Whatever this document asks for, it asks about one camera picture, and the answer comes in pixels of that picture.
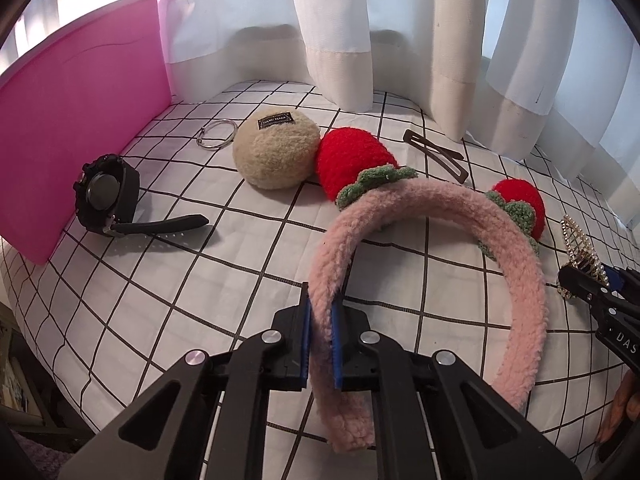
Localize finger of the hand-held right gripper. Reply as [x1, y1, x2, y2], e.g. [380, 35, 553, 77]
[557, 265, 617, 317]
[606, 266, 640, 306]

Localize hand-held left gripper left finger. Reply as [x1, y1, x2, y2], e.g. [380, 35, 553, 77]
[57, 282, 313, 480]

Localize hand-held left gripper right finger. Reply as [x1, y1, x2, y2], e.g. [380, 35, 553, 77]
[330, 306, 587, 480]

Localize rhinestone hair claw clip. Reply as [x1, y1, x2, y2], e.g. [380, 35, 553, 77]
[558, 215, 610, 302]

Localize pink fluffy strawberry headband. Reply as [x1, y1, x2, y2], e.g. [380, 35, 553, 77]
[306, 127, 550, 453]

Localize person's right hand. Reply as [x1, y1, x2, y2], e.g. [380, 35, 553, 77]
[596, 372, 640, 461]

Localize white checked bedsheet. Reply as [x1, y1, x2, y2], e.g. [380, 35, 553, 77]
[0, 77, 640, 480]

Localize beige plush scrunchie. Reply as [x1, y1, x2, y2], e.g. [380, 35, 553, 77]
[232, 108, 322, 191]

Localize brown hair clip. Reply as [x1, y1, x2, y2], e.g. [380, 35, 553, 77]
[403, 129, 469, 181]

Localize black wristwatch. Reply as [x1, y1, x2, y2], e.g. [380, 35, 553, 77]
[73, 154, 210, 238]

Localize white curtain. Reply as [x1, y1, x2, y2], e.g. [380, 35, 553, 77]
[0, 0, 640, 223]

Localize pink storage box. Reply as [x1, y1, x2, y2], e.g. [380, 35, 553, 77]
[0, 0, 177, 266]

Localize silver bangle bracelet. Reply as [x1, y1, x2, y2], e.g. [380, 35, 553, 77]
[196, 121, 238, 150]

